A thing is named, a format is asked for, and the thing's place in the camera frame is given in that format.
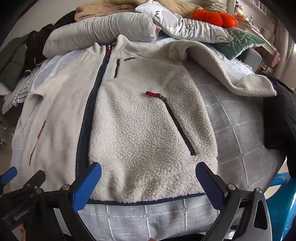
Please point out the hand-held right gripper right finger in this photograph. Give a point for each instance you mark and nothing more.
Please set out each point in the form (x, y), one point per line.
(208, 185)

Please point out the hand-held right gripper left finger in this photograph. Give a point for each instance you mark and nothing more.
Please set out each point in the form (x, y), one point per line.
(89, 183)

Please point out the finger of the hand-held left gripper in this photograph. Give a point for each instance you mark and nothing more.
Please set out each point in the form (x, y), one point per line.
(34, 180)
(9, 173)

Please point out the white fleece jacket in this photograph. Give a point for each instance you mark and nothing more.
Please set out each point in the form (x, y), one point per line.
(138, 127)

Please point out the pile of black clothes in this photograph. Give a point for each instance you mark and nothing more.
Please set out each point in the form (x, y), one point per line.
(34, 46)

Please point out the light blue checked bedsheet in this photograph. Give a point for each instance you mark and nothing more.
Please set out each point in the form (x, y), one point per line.
(242, 129)

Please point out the blue plastic stool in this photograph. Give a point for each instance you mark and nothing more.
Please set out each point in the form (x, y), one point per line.
(281, 204)

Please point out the grey gingham cloth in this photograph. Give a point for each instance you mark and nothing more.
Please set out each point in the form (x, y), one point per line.
(20, 92)

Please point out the black garment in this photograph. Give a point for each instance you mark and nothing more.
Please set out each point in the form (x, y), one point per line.
(282, 111)

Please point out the grey padded jacket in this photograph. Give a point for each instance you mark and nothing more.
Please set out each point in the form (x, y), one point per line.
(13, 60)

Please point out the grey bedside box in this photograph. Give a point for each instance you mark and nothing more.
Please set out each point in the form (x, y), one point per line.
(252, 59)

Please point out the green snowflake pillow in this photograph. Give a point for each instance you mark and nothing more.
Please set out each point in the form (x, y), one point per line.
(240, 41)

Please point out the grey folded duvet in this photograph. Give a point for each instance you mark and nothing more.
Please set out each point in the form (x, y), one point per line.
(104, 27)

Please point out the white patterned pillow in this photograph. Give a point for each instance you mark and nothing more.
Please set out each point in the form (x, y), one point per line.
(196, 27)

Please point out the pink cloth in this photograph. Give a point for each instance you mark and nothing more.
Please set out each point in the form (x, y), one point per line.
(158, 30)

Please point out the orange pumpkin cushion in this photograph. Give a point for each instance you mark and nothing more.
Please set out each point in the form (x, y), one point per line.
(215, 18)

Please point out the white bookshelf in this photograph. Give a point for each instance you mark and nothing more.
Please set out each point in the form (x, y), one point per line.
(259, 20)

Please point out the beige quilted blanket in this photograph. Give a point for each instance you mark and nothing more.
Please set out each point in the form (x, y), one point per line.
(104, 9)

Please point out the stack of books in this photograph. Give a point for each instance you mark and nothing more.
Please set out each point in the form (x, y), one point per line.
(215, 5)

